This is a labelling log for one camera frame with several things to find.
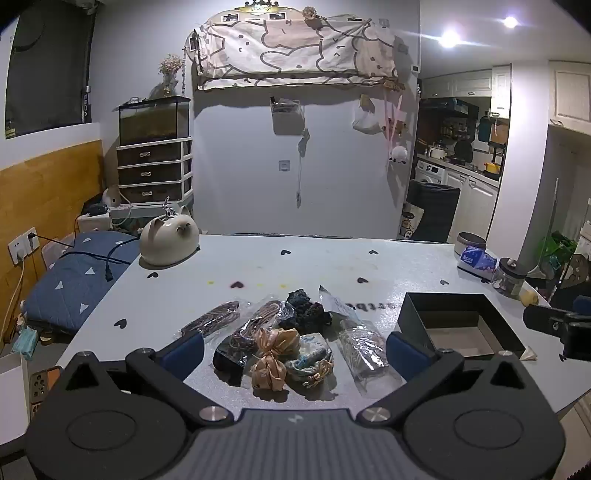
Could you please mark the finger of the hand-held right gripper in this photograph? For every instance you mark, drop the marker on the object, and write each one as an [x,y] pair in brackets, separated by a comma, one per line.
[549,318]

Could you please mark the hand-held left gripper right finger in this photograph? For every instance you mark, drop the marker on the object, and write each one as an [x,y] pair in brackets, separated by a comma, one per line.
[401,355]

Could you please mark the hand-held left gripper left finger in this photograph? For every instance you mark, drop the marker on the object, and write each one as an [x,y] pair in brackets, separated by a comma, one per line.
[185,354]

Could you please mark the black cardboard box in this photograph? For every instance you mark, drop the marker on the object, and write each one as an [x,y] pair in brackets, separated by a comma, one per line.
[461,339]

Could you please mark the clear packet with white label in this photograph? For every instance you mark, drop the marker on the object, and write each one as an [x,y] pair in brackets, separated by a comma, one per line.
[339,304]

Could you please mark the peach satin bow scrunchie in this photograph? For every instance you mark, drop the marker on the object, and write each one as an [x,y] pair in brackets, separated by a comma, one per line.
[272,355]

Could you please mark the blue floral scrunchie packet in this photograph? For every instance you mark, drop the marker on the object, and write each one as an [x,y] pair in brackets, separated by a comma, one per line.
[310,357]

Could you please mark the dark scrunchie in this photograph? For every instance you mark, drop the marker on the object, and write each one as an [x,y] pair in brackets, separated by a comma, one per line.
[302,308]

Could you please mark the yellow object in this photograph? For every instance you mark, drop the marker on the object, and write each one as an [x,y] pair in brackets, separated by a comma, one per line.
[530,297]

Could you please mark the glass jar with black lid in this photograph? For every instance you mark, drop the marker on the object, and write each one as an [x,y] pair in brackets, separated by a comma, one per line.
[508,277]

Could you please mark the green bag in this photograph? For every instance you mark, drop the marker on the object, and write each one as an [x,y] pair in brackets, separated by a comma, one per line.
[556,251]

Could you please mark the blue tissue packet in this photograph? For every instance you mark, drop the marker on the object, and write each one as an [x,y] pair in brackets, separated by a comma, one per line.
[478,258]

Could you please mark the round metal tin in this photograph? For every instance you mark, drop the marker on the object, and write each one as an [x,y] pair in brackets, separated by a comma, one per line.
[470,240]

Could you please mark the cream cat-shaped ornament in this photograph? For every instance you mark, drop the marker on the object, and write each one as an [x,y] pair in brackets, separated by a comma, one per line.
[168,237]

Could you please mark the bear print tote bag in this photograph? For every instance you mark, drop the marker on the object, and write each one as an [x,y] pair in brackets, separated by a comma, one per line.
[410,224]

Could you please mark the blue triangle print quilt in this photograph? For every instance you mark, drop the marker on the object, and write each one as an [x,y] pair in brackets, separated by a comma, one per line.
[78,277]

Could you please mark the white kitchen base cabinet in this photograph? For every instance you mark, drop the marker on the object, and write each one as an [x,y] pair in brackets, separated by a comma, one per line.
[471,207]

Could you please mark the black trash bin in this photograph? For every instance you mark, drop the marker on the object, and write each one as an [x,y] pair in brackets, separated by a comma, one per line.
[434,212]

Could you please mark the white humidifier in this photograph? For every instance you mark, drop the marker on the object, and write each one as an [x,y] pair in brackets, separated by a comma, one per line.
[111,196]

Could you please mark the white box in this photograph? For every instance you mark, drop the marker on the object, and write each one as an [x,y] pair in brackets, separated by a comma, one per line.
[13,397]

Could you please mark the white washing machine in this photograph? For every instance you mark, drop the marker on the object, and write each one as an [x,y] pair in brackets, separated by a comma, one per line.
[429,173]

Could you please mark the brown drawer cabinet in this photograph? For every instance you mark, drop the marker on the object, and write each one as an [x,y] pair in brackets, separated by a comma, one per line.
[154,170]

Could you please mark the white cooking pot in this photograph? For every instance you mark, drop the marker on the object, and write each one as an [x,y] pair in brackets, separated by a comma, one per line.
[436,151]

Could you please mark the hanging plush toy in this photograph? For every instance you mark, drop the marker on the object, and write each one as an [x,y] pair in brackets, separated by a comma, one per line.
[398,152]

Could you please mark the glass fish tank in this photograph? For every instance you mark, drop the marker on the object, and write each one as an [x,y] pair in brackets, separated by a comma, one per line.
[154,122]

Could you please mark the white hanging plastic bag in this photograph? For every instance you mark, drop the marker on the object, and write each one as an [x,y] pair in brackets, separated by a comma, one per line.
[367,121]

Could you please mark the dried flower vase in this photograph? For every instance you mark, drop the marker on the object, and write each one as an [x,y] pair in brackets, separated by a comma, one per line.
[170,74]

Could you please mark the dark window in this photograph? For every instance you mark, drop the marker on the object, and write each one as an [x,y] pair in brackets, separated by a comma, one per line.
[46,69]

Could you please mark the cartoon print cloth cover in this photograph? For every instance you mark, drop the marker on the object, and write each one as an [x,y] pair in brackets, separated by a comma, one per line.
[295,46]

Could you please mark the white wall socket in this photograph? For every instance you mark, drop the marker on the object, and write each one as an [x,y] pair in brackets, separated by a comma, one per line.
[22,244]

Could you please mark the wall switch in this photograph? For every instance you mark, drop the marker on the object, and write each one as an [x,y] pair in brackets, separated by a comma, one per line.
[284,165]

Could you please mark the white kitchen wall cabinet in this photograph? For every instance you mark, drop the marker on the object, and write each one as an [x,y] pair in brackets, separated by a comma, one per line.
[457,83]

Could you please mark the clear wall pocket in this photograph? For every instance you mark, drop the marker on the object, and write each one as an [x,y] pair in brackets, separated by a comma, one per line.
[287,115]

